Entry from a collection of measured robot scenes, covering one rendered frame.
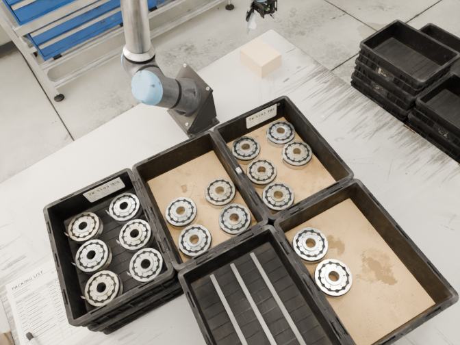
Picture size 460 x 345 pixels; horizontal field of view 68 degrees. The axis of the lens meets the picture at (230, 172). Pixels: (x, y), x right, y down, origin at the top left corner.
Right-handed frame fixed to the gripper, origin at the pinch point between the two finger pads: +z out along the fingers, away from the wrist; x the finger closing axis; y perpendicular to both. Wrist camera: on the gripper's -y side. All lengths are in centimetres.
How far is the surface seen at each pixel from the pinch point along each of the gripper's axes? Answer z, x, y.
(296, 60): 21.0, 14.0, 9.8
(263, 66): 14.2, -5.0, 8.0
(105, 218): 8, -95, 33
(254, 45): 13.5, 0.8, -5.2
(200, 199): 8, -66, 48
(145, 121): 21, -61, -7
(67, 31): 47, -57, -141
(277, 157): 8, -36, 52
